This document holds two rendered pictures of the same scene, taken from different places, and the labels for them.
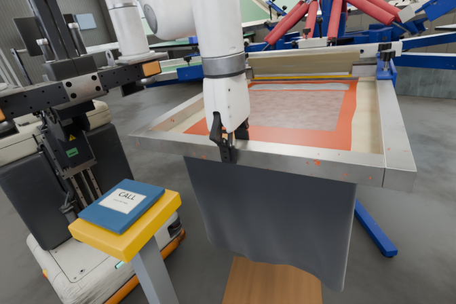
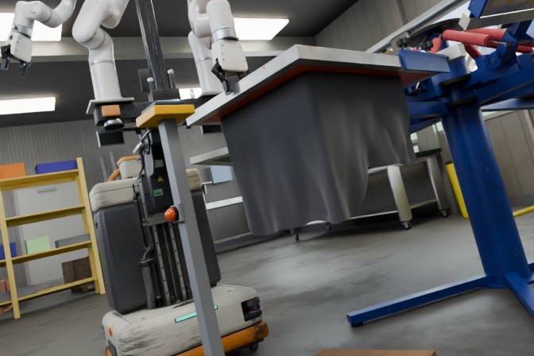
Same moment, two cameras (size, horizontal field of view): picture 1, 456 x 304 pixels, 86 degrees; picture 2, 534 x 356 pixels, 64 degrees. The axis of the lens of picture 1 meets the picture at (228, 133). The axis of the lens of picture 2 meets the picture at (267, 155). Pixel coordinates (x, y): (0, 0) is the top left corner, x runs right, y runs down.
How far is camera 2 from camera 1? 1.08 m
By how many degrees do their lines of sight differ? 37
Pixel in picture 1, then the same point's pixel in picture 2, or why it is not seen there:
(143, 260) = (168, 142)
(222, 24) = (217, 14)
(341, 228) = (315, 139)
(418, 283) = not seen: outside the picture
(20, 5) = not seen: hidden behind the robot
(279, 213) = (282, 152)
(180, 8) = (204, 17)
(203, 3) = (209, 8)
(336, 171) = (271, 67)
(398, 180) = (292, 55)
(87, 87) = not seen: hidden behind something
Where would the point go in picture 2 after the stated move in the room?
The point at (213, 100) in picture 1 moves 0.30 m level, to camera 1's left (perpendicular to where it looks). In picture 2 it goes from (214, 52) to (133, 83)
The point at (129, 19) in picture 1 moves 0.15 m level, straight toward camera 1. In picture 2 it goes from (207, 67) to (200, 55)
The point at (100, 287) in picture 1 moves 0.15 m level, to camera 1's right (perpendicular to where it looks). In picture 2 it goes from (156, 334) to (187, 330)
